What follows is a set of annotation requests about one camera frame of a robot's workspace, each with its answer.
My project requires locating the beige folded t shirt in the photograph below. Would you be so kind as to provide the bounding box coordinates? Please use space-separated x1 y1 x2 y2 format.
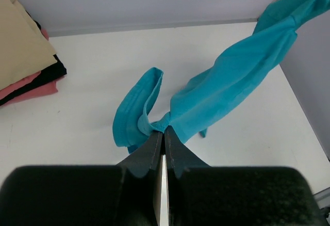
1 0 56 89

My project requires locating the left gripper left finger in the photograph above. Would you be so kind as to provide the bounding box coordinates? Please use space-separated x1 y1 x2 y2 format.
117 132 163 179

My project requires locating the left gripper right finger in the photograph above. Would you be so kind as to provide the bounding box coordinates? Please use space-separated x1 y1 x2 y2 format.
164 126 210 179

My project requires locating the pink folded t shirt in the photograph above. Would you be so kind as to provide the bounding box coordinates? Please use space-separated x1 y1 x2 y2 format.
0 28 59 108

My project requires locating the black folded t shirt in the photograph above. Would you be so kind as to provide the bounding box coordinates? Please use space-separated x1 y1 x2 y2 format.
0 10 68 107

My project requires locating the teal t shirt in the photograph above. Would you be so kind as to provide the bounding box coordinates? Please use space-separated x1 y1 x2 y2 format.
112 0 329 153

